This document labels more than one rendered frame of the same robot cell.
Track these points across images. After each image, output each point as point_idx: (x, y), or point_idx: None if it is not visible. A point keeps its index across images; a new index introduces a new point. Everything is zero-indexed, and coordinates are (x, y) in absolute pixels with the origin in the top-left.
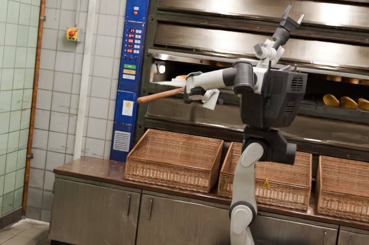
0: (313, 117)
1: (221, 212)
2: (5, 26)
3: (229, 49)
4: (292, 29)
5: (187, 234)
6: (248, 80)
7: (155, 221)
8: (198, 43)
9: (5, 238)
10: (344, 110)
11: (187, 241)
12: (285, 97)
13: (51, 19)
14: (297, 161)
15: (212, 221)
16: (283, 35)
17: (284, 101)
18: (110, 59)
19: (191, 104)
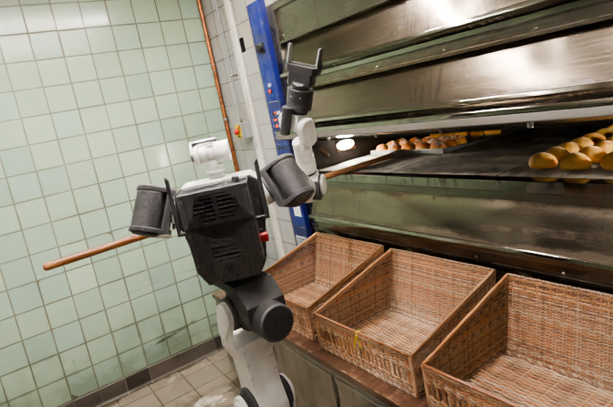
0: (490, 201)
1: (322, 375)
2: (166, 146)
3: (354, 111)
4: (306, 81)
5: (305, 395)
6: (138, 219)
7: (279, 370)
8: (327, 110)
9: (225, 355)
10: (530, 183)
11: (307, 404)
12: (189, 238)
13: (232, 118)
14: (473, 282)
15: (318, 385)
16: (291, 99)
17: (194, 245)
18: (274, 151)
19: (348, 195)
